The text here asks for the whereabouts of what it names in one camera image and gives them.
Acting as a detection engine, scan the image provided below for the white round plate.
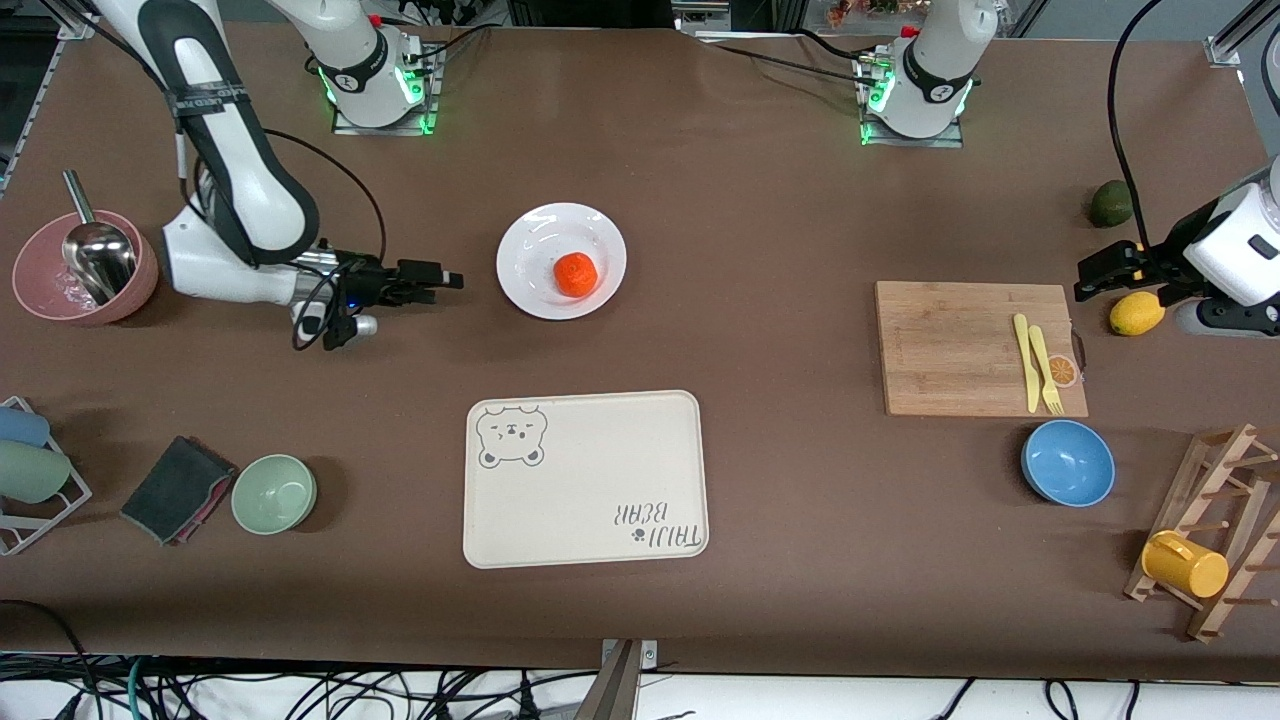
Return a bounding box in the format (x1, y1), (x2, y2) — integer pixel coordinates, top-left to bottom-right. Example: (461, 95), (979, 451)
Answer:
(496, 202), (628, 321)

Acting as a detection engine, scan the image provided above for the orange mandarin fruit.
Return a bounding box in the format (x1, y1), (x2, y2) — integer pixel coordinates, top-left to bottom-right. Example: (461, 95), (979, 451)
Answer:
(553, 253), (601, 299)

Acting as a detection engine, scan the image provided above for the yellow lemon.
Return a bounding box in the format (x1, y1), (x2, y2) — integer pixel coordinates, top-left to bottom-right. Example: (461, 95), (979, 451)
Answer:
(1109, 291), (1167, 337)

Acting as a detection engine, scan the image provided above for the dark green avocado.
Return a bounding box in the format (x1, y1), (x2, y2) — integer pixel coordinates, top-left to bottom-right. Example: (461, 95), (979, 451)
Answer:
(1089, 180), (1135, 229)

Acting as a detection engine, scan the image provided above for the yellow plastic fork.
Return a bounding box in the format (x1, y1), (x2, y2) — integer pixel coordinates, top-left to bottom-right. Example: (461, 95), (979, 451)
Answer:
(1029, 325), (1065, 416)

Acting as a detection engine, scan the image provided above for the yellow plastic knife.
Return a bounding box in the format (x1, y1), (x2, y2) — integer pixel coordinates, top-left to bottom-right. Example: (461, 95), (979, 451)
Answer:
(1013, 313), (1042, 414)

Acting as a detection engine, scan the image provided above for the wooden cutting board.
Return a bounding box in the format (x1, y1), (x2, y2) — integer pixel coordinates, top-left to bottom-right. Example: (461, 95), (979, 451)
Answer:
(875, 281), (1089, 418)

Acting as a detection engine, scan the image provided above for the blue bowl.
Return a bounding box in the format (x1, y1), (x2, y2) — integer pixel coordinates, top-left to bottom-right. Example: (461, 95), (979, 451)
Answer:
(1020, 419), (1116, 508)

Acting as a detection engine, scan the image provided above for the pale green bowl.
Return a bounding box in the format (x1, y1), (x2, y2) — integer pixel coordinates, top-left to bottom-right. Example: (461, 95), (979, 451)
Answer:
(231, 454), (318, 536)

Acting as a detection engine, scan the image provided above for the cream bear print tray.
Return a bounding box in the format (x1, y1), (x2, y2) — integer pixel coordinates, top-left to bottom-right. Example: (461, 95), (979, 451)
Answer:
(462, 390), (709, 570)

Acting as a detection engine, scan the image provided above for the shiny metal scoop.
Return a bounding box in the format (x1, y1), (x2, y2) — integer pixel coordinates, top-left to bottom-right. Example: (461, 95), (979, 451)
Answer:
(62, 170), (139, 308)

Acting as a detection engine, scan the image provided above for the dark grey folded cloth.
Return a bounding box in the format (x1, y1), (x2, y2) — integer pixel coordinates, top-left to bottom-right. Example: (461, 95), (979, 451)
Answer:
(120, 435), (239, 547)

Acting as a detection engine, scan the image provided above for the yellow mug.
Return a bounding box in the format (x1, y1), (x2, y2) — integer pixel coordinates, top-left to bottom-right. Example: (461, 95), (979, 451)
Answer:
(1141, 530), (1230, 600)

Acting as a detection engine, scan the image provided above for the pink bowl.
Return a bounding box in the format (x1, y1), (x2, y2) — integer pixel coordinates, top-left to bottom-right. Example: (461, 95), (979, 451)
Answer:
(12, 210), (160, 326)

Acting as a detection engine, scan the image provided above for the wooden mug rack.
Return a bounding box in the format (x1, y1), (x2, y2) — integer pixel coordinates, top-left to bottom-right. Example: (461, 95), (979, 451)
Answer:
(1123, 423), (1280, 643)

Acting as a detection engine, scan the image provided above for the blue cup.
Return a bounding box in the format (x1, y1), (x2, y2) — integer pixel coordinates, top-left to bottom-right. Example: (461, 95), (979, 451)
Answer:
(0, 407), (51, 448)

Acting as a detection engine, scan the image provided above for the sage green cup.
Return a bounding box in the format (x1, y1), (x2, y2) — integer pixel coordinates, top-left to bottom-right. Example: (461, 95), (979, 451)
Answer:
(0, 440), (73, 504)

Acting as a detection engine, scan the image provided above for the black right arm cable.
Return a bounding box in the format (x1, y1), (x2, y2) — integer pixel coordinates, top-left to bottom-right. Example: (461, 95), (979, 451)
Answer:
(262, 128), (389, 351)

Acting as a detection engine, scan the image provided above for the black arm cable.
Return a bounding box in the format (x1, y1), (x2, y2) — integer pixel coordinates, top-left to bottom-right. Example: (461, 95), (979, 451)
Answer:
(1105, 0), (1166, 256)
(262, 128), (389, 351)

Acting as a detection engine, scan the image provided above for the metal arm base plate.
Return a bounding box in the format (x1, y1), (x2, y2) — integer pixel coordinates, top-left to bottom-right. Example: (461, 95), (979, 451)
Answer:
(858, 55), (966, 149)
(332, 45), (441, 137)

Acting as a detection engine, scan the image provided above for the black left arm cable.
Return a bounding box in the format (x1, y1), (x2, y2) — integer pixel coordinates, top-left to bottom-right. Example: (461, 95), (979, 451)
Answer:
(1105, 0), (1166, 256)

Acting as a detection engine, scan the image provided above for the aluminium frame bar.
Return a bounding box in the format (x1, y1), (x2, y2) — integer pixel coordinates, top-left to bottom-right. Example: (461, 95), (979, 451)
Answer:
(1205, 0), (1280, 69)
(40, 0), (101, 41)

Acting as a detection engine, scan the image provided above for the black base cable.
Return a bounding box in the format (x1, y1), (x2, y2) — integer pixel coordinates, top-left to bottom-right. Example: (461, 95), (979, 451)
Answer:
(400, 20), (496, 63)
(695, 38), (881, 83)

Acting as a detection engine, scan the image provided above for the white wire cup rack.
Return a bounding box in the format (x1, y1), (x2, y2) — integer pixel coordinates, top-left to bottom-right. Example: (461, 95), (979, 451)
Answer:
(0, 396), (93, 557)

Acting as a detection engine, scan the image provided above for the grey metal table bracket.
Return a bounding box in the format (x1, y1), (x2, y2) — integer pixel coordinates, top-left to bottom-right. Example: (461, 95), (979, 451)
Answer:
(590, 638), (659, 720)

